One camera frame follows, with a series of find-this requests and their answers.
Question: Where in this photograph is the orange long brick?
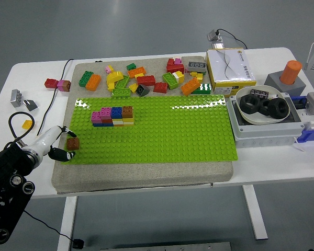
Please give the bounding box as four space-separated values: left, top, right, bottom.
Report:
85 74 102 92
181 77 201 96
127 66 147 79

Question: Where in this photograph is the brown stacked brick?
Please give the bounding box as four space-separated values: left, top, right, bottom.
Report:
121 106 134 119

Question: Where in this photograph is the grey metal plate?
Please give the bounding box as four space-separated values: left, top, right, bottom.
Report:
100 242 232 251

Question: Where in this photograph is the grey-brown mat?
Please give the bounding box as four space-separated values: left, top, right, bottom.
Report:
51 55 234 195

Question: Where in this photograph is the large black hex nut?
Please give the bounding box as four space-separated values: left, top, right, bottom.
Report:
239 94 263 115
267 97 291 120

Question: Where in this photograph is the black floor cable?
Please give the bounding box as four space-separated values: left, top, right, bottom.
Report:
23 209 74 242

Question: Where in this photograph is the white table leg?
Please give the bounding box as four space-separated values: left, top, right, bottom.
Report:
241 184 269 241
57 196 78 251

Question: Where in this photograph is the light grey brick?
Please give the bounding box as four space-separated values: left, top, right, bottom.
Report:
10 89 23 108

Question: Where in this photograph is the black device cable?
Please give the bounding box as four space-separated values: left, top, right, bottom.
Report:
216 28 249 50

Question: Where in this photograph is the lime green long brick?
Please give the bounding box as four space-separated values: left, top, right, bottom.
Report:
162 72 180 90
115 75 131 89
111 88 132 98

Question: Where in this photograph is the grey block with hole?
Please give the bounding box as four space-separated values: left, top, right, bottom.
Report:
263 70 307 96

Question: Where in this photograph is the small black hex nut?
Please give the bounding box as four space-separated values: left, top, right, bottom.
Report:
259 99 272 116

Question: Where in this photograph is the grey junction box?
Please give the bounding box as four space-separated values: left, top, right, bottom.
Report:
228 92 306 149

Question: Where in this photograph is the dark grey slope brick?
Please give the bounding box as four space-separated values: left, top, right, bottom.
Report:
135 84 150 97

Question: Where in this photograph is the blue and white rail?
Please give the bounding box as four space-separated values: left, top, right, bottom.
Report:
295 109 314 143

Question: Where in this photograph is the blue plastic clamp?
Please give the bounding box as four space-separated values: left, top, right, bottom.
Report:
290 96 308 110

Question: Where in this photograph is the red square brick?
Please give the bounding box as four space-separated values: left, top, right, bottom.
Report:
153 82 169 94

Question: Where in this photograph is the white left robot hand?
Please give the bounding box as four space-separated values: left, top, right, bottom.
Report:
28 125 77 162

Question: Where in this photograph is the purple terminal block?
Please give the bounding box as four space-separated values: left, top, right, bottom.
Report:
249 88 270 100

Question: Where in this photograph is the grey long brick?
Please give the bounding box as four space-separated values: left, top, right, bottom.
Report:
187 61 207 74

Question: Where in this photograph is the green and white brick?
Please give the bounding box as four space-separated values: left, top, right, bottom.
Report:
191 83 212 95

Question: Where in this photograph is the brown toy brick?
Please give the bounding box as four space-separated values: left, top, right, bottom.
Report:
66 137 81 151

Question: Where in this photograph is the white bowl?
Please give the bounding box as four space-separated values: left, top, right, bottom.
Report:
235 84 285 125

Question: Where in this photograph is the large red brick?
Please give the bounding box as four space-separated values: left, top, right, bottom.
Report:
166 58 185 75

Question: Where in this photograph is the black table cable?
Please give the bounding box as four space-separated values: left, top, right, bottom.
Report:
36 59 74 136

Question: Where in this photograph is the dark green long brick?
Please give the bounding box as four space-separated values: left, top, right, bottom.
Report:
78 71 94 88

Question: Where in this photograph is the orange cylinder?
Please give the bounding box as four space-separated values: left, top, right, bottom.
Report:
279 60 303 85

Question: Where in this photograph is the red long brick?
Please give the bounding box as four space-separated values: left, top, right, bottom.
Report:
137 75 156 87

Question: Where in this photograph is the green toy baseplate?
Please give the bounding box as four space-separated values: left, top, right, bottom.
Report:
60 94 239 165

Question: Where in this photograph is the silver clip device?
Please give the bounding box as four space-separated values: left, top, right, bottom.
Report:
207 29 225 50

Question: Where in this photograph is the white cable tie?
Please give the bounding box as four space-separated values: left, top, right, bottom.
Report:
293 135 306 153

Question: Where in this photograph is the blue stacked brick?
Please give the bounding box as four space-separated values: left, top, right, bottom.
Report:
110 107 123 120

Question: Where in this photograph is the yellow curved brick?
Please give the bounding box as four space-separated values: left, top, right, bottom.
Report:
106 71 125 92

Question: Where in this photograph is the white and yellow cardboard box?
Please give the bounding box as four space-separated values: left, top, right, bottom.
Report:
205 48 257 96

